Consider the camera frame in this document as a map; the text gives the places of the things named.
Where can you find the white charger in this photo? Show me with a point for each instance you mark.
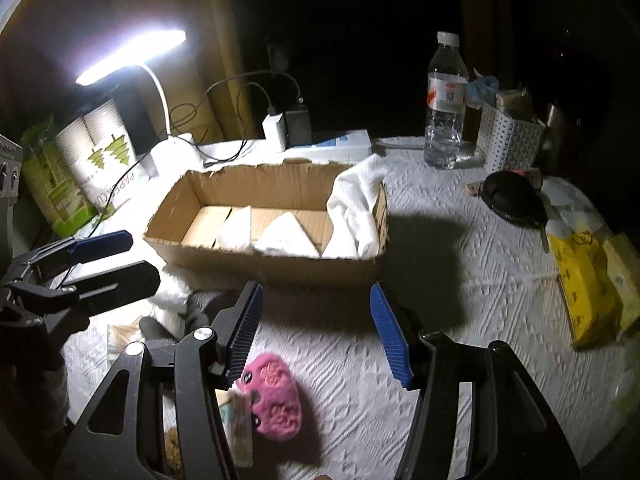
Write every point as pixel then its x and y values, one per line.
pixel 275 132

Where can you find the metal cup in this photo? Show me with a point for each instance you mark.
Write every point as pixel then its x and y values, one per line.
pixel 555 120

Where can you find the pale yellow tissue pack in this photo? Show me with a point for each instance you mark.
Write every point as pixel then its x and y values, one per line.
pixel 627 280

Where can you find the small brown box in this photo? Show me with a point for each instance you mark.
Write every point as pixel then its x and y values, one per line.
pixel 472 190

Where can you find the yellow curtain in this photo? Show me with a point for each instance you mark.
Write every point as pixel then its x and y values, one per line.
pixel 220 35

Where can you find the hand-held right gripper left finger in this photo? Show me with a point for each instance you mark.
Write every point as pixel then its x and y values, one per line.
pixel 245 332

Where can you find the white carton box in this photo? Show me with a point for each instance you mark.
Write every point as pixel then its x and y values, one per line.
pixel 507 137

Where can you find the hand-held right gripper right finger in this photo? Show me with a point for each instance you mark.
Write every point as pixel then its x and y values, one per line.
pixel 392 337

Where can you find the white paper cup pack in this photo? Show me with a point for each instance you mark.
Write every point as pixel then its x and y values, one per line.
pixel 95 140

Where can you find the cardboard box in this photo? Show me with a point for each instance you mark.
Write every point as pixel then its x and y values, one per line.
pixel 260 265

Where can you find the white tissue packet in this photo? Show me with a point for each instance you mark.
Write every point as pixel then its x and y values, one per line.
pixel 575 210

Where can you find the beige packet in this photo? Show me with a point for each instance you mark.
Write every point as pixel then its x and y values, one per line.
pixel 515 105

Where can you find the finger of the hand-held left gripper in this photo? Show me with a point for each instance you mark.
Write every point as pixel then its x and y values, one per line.
pixel 125 280
pixel 100 245

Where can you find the white embossed tablecloth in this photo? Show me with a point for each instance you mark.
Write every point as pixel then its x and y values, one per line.
pixel 475 285

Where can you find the green package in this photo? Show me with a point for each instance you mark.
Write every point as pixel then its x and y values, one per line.
pixel 50 185

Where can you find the printed card pack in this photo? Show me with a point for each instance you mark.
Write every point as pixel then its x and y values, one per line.
pixel 237 425

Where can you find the folded white cloth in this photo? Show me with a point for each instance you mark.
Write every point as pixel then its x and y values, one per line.
pixel 287 237
pixel 235 232

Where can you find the white fluffy cloth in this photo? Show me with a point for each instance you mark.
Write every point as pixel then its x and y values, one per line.
pixel 172 305

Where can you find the black round case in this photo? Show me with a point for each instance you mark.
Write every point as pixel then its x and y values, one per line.
pixel 510 192

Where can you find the white power strip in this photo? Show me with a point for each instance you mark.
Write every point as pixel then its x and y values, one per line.
pixel 345 145

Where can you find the white desk lamp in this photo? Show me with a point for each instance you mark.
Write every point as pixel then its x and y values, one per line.
pixel 130 57

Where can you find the clear water bottle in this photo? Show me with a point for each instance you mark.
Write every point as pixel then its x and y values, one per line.
pixel 445 125

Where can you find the blue plastic bag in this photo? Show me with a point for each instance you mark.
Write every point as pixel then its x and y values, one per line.
pixel 482 90

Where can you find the grey socks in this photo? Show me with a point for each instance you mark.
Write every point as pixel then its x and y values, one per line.
pixel 200 305

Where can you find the white towel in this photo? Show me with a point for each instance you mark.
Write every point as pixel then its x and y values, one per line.
pixel 355 195

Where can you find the black charger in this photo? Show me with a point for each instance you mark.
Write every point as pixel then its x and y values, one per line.
pixel 299 127

